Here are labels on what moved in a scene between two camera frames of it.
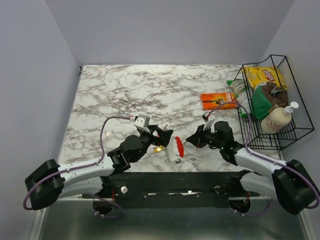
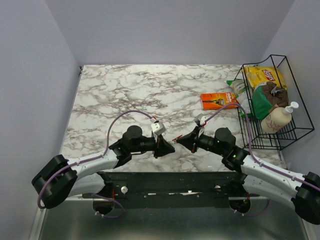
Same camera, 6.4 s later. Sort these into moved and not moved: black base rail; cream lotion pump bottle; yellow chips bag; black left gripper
Moved: black left gripper
Not moved: black base rail; yellow chips bag; cream lotion pump bottle
